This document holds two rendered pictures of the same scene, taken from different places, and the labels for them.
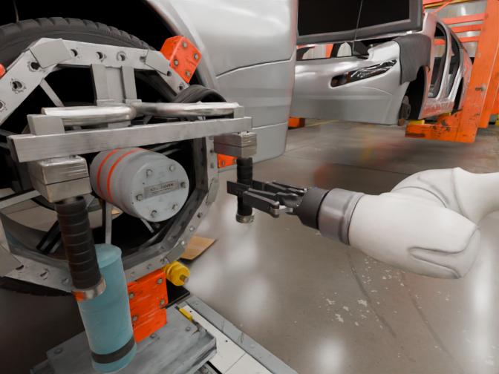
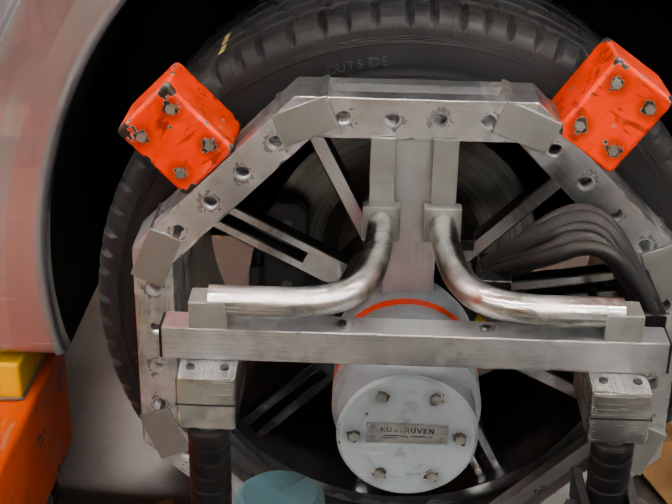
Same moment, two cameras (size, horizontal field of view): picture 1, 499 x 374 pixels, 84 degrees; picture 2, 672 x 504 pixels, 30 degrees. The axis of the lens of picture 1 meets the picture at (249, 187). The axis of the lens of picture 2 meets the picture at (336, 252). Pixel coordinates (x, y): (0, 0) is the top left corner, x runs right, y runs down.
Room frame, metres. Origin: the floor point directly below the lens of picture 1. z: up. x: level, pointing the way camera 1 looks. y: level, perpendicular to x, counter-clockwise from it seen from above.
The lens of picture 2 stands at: (-0.15, -0.50, 1.49)
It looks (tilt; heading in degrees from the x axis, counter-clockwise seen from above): 26 degrees down; 49
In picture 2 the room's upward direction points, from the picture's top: 1 degrees clockwise
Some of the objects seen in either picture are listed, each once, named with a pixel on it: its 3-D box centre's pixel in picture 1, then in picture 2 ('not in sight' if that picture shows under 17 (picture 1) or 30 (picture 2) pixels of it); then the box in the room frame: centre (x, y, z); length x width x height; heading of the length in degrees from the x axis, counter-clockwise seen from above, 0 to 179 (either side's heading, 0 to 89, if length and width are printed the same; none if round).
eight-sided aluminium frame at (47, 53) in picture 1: (122, 174); (404, 341); (0.63, 0.30, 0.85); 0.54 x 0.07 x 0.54; 138
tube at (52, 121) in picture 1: (79, 92); (301, 226); (0.48, 0.27, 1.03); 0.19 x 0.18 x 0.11; 48
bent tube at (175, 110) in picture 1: (182, 93); (528, 233); (0.62, 0.14, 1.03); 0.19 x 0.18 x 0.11; 48
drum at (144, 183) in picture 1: (137, 179); (405, 377); (0.58, 0.25, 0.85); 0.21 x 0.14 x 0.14; 48
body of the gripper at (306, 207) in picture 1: (305, 205); not in sight; (0.49, -0.11, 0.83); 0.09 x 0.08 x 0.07; 48
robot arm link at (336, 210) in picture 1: (341, 215); not in sight; (0.44, -0.16, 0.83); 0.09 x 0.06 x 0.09; 138
